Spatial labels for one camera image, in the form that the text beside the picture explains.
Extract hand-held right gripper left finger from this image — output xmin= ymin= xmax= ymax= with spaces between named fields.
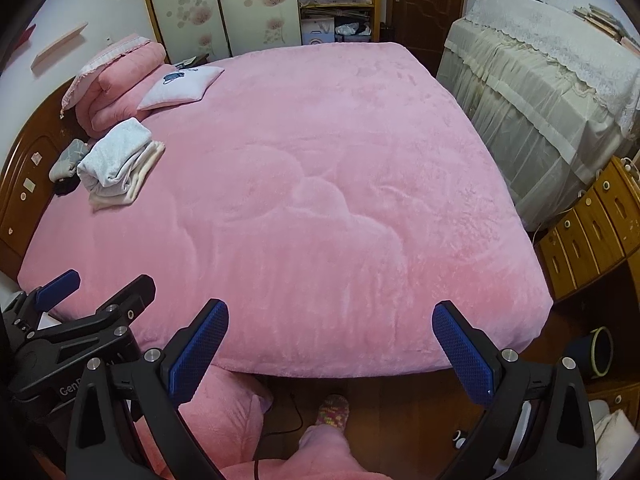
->
xmin=66 ymin=298 xmax=231 ymax=480

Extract pink folded quilt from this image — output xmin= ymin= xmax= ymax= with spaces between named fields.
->
xmin=60 ymin=34 xmax=168 ymax=140

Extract grey zip hoodie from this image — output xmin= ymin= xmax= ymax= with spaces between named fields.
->
xmin=76 ymin=117 xmax=153 ymax=198

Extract person's pink fleece pants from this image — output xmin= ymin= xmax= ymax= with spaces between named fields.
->
xmin=135 ymin=362 xmax=373 ymax=480

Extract dark bucket with pale rim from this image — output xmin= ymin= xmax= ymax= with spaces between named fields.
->
xmin=570 ymin=326 xmax=615 ymax=377

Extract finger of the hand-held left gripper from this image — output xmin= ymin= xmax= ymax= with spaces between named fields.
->
xmin=94 ymin=273 xmax=157 ymax=322
xmin=35 ymin=269 xmax=82 ymax=311

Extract wooden headboard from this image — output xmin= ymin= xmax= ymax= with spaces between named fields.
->
xmin=0 ymin=80 xmax=88 ymax=281

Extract wooden drawer chest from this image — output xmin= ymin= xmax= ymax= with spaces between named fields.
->
xmin=535 ymin=155 xmax=640 ymax=303

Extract pink wooden wall shelf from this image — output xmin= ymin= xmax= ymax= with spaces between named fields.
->
xmin=31 ymin=21 xmax=88 ymax=71

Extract cream folded garment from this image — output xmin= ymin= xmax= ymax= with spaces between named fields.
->
xmin=89 ymin=141 xmax=166 ymax=212

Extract black floor cable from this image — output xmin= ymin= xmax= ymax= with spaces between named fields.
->
xmin=252 ymin=392 xmax=303 ymax=480

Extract stack of books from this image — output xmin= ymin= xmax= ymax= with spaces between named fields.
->
xmin=574 ymin=4 xmax=640 ymax=55

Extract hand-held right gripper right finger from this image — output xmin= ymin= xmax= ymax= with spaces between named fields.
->
xmin=432 ymin=301 xmax=598 ymax=480

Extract dark wooden door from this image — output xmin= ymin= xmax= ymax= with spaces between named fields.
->
xmin=385 ymin=0 xmax=468 ymax=61

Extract floral door wardrobe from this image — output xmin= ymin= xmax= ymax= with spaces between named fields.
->
xmin=137 ymin=0 xmax=303 ymax=63

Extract cream lace covered furniture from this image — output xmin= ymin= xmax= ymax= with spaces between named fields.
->
xmin=436 ymin=0 xmax=640 ymax=233

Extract open wooden shelf unit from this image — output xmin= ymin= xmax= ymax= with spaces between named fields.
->
xmin=295 ymin=0 xmax=376 ymax=46

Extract grey patterned folded cloth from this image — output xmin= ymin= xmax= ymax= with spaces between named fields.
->
xmin=48 ymin=139 xmax=92 ymax=183

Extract white printed pillow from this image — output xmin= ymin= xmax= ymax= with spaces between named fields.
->
xmin=136 ymin=65 xmax=226 ymax=111

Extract patterned slipper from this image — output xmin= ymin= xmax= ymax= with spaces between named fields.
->
xmin=310 ymin=394 xmax=351 ymax=433

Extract white cloth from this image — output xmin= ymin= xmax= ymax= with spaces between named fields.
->
xmin=590 ymin=407 xmax=640 ymax=480

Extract pink fleece bed blanket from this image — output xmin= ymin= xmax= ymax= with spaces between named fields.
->
xmin=17 ymin=42 xmax=555 ymax=380

